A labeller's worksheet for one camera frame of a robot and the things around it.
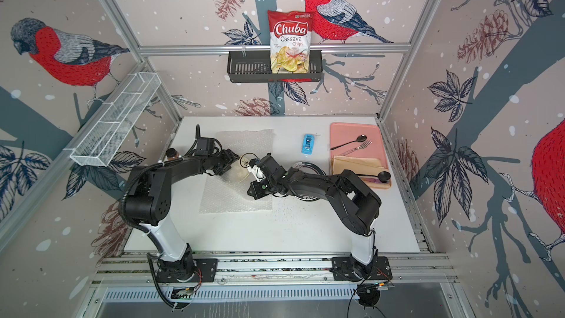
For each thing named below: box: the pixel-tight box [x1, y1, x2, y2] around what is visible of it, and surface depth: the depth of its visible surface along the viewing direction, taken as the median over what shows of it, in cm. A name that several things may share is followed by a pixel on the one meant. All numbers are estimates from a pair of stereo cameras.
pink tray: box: [330, 122, 389, 174], surface depth 110 cm
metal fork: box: [341, 139, 373, 157], surface depth 109 cm
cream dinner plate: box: [221, 156, 251, 185], surface depth 99 cm
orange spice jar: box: [165, 147, 180, 161], surface depth 97 cm
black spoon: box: [330, 133, 368, 151], surface depth 112 cm
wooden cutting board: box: [331, 155, 392, 190], surface depth 102 cm
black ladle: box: [356, 170, 392, 183], surface depth 96 cm
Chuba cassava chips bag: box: [267, 10, 315, 74], surface depth 87 cm
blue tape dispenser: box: [300, 133, 315, 156], surface depth 109 cm
